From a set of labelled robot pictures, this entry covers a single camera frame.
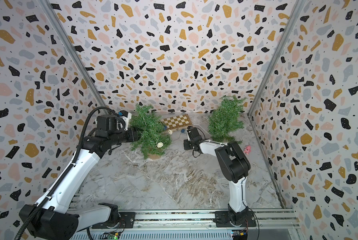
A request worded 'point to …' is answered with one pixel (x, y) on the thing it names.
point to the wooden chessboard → (177, 122)
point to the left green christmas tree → (155, 138)
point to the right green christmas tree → (224, 123)
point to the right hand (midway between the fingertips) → (187, 142)
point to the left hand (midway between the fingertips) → (141, 131)
